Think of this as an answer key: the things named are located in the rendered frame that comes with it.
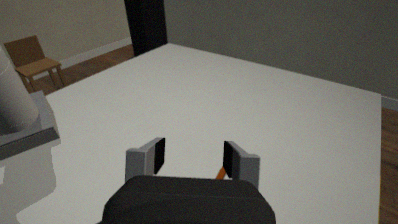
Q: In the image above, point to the orange-brown rod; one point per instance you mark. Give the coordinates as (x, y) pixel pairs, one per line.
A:
(221, 174)

